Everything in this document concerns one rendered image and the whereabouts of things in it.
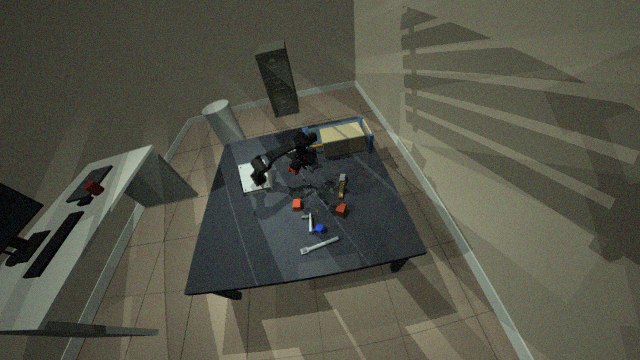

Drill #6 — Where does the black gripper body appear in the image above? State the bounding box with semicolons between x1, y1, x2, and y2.
289;146;317;171

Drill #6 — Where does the orange block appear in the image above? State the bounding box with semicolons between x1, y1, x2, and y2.
336;202;347;217
292;199;302;211

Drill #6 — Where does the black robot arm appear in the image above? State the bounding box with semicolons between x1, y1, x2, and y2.
250;131;317;187

